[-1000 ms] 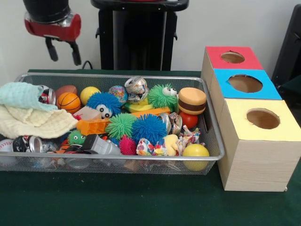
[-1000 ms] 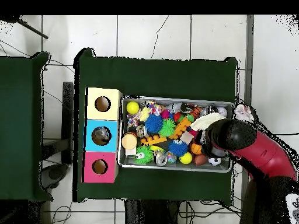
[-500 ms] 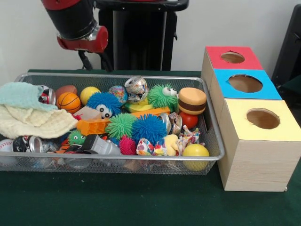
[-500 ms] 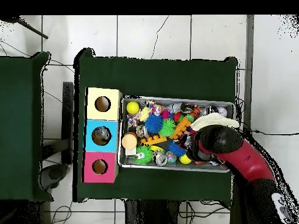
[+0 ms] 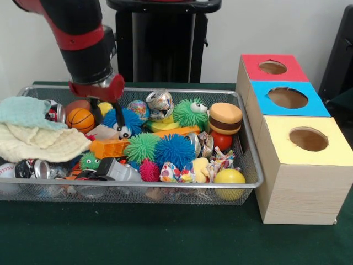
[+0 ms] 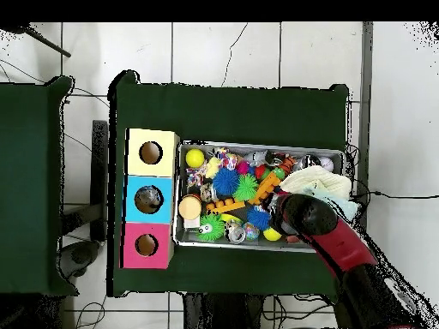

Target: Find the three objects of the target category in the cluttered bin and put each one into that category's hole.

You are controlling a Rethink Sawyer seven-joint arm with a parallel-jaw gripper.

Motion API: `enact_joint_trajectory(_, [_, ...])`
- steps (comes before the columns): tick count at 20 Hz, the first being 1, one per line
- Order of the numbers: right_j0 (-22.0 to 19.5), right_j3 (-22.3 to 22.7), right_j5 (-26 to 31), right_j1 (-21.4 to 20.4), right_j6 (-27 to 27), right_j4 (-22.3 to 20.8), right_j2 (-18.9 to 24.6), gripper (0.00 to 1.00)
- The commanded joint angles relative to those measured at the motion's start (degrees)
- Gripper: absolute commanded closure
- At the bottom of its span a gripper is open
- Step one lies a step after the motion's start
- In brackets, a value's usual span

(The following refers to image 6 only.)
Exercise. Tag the clear plastic bottle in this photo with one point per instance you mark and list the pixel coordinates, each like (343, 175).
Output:
(149, 198)

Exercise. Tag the cream waffle cloth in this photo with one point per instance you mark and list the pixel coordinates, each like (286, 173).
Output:
(315, 180)

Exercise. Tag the light blue waffle cloth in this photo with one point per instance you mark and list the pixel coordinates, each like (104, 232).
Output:
(346, 205)

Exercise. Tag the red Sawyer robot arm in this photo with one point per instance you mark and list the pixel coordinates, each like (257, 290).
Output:
(343, 246)

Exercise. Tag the wooden box with three holes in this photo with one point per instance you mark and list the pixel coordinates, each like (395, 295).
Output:
(161, 212)

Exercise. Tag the plain blue spiky ball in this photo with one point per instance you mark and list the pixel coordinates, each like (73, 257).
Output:
(225, 181)

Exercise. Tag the orange toy block with holes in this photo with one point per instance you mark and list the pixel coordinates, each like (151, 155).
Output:
(226, 206)

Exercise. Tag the plain green spiky ball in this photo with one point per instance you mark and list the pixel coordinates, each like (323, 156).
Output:
(245, 187)

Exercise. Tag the large yellow ball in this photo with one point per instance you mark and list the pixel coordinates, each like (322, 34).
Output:
(195, 158)

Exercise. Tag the toy burger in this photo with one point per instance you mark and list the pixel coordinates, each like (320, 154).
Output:
(189, 207)

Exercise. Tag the green spiky ball with eyes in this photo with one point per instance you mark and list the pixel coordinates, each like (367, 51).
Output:
(212, 228)

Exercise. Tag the blue spiky ball with eyes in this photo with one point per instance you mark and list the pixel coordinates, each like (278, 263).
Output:
(258, 218)

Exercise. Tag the dark green table cloth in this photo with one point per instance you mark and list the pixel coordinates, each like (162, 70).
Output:
(240, 116)

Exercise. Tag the small yellow ball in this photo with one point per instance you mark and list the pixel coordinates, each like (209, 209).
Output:
(272, 234)

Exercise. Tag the neighbouring green covered table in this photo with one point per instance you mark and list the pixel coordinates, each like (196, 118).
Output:
(27, 171)

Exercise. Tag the black tripod leg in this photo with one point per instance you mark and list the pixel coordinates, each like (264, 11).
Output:
(48, 44)

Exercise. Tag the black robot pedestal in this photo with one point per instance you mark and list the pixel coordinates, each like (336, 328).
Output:
(219, 312)

